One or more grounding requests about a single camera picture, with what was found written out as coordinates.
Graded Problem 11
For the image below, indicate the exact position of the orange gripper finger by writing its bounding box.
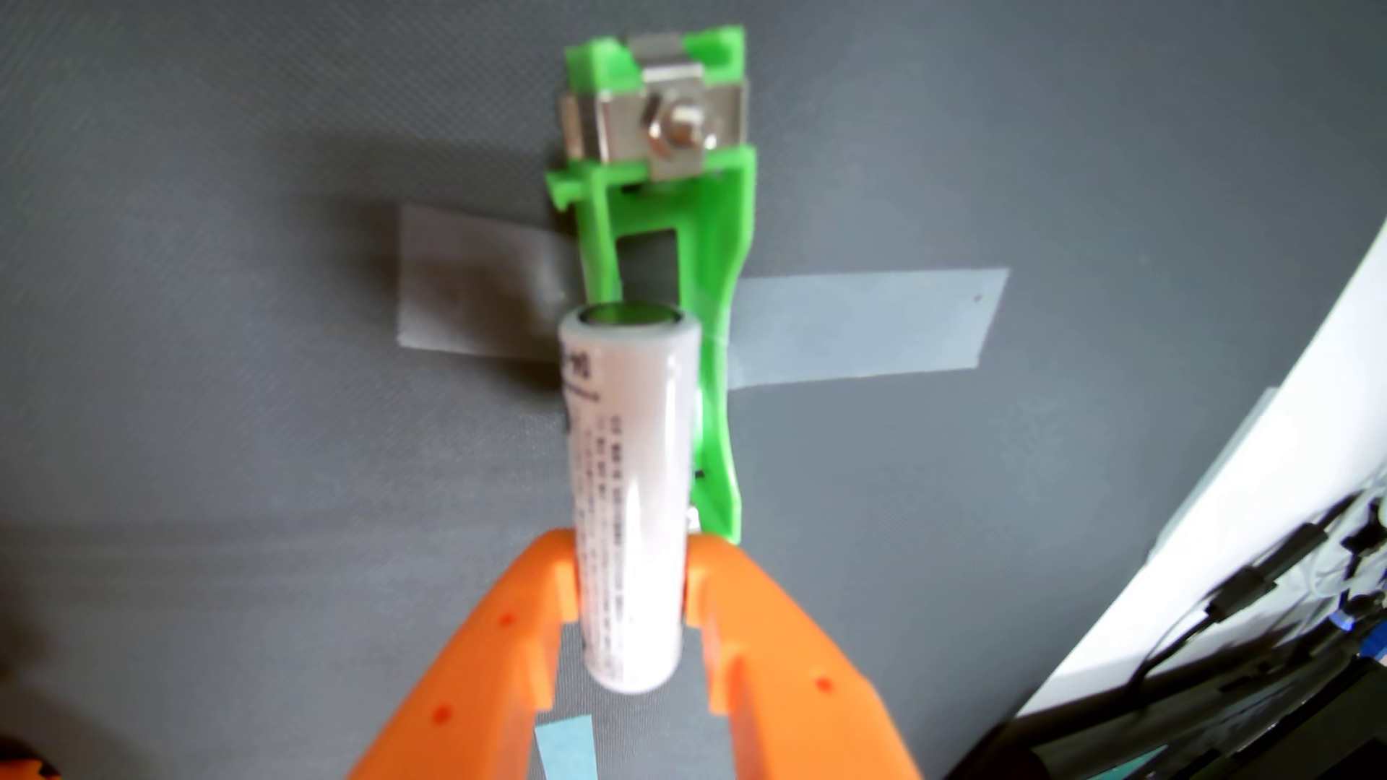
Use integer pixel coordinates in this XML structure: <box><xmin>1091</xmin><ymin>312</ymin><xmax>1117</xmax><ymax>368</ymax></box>
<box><xmin>683</xmin><ymin>534</ymin><xmax>925</xmax><ymax>780</ymax></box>
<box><xmin>345</xmin><ymin>529</ymin><xmax>582</xmax><ymax>780</ymax></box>

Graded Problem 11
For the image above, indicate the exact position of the white cylindrical battery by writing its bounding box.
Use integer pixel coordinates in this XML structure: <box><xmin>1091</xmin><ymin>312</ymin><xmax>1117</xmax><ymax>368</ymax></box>
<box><xmin>557</xmin><ymin>303</ymin><xmax>702</xmax><ymax>695</ymax></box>

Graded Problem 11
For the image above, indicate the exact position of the green plastic battery holder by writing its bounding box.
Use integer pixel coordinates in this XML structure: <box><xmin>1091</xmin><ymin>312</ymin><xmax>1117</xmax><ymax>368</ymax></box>
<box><xmin>545</xmin><ymin>26</ymin><xmax>758</xmax><ymax>546</ymax></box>

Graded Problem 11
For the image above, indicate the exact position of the light blue tape piece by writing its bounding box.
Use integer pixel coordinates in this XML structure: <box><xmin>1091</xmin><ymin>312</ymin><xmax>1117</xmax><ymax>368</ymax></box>
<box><xmin>533</xmin><ymin>713</ymin><xmax>600</xmax><ymax>780</ymax></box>

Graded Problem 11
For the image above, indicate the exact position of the dark grey mat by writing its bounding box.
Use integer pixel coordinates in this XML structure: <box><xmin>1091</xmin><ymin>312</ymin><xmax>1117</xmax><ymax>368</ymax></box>
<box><xmin>0</xmin><ymin>0</ymin><xmax>1387</xmax><ymax>780</ymax></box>

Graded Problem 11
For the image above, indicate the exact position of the grey tape strip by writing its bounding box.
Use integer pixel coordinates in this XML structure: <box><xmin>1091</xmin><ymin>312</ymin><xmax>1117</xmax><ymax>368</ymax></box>
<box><xmin>395</xmin><ymin>202</ymin><xmax>1011</xmax><ymax>391</ymax></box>

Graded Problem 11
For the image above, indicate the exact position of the black Dell laptop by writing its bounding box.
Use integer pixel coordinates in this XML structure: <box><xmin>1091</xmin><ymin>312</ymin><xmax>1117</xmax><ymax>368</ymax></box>
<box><xmin>948</xmin><ymin>639</ymin><xmax>1387</xmax><ymax>780</ymax></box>

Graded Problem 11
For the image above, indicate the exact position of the black cable with inline box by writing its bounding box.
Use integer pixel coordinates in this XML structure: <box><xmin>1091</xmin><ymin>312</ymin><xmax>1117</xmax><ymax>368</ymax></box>
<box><xmin>1127</xmin><ymin>493</ymin><xmax>1361</xmax><ymax>689</ymax></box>

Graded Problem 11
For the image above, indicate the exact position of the black cable with plug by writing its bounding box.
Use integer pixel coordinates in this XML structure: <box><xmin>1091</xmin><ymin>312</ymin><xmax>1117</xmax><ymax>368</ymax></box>
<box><xmin>1344</xmin><ymin>520</ymin><xmax>1387</xmax><ymax>630</ymax></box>

